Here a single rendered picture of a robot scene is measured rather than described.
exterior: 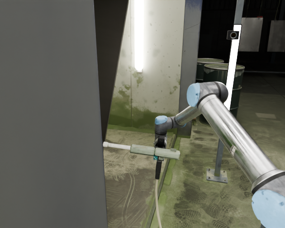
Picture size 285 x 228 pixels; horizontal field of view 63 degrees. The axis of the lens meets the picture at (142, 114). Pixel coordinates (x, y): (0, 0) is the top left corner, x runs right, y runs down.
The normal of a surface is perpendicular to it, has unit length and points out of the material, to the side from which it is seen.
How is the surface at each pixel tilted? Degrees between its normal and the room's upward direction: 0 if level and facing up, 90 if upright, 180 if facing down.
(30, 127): 90
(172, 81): 90
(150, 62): 90
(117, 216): 0
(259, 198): 92
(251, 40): 81
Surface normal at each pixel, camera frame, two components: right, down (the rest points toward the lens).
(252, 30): -0.25, 0.18
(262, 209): -0.90, 0.18
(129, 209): 0.00, -0.94
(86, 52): 0.97, 0.09
